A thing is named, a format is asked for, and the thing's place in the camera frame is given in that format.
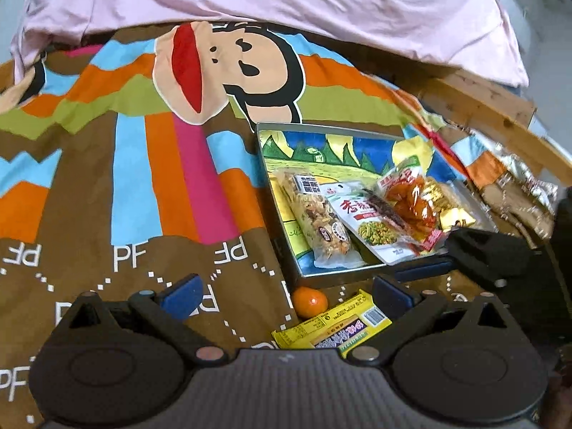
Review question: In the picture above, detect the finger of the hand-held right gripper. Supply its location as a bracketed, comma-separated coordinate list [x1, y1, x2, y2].
[395, 228, 532, 293]

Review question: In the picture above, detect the dark jerky stick packet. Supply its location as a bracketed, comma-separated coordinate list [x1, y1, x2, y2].
[361, 188, 432, 251]

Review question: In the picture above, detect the gold foil snack packet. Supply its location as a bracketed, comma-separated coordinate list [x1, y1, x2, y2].
[424, 176, 488, 233]

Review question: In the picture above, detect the pink pillow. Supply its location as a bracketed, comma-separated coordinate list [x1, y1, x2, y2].
[9, 0, 530, 88]

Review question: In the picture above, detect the clear nut mix packet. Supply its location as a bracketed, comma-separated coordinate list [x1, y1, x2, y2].
[275, 169, 365, 271]

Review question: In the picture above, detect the cartoon monkey printed blanket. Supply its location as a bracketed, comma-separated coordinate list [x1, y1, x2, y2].
[0, 22, 559, 429]

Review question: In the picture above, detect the white bean snack packet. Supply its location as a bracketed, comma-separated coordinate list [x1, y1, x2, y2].
[331, 182, 430, 264]

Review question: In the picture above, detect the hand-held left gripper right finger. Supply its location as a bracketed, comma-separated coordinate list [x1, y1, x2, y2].
[346, 274, 526, 365]

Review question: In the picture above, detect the floral satin quilt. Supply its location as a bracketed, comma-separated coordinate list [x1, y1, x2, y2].
[465, 143, 564, 246]

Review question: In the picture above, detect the orange-red snack packet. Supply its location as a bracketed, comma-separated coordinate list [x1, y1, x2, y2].
[375, 156, 443, 251]

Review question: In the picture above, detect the yellow snack packet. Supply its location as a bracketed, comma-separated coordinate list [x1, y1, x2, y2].
[272, 290, 393, 358]

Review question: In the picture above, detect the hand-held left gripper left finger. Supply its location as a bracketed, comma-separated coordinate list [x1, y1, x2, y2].
[47, 272, 228, 365]

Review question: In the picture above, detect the metal tray with drawing liner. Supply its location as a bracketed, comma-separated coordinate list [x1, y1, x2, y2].
[256, 122, 497, 290]

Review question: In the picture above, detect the wooden bed frame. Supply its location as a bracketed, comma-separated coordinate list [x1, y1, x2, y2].
[420, 69, 572, 175]

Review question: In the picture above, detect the tangerine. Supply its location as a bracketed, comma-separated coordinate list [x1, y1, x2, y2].
[292, 287, 328, 320]

